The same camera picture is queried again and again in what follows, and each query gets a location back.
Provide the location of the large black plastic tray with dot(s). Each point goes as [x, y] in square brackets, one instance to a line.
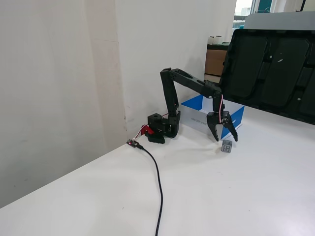
[270, 68]

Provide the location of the blue white cardboard box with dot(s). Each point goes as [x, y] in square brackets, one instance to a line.
[197, 118]

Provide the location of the small controller board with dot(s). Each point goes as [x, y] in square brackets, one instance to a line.
[131, 143]

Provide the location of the white plastic container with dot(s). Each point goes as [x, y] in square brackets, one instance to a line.
[211, 40]
[218, 39]

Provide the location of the red black table clamp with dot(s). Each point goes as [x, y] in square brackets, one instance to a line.
[145, 129]

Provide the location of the gray white panel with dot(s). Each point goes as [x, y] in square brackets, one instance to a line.
[278, 20]

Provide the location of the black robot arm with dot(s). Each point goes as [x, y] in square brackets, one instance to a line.
[172, 98]

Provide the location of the brown cardboard box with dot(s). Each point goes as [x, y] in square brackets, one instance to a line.
[215, 62]

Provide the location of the gray cube block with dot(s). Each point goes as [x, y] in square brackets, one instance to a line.
[226, 147]

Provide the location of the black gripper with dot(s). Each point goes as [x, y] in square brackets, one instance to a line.
[217, 117]

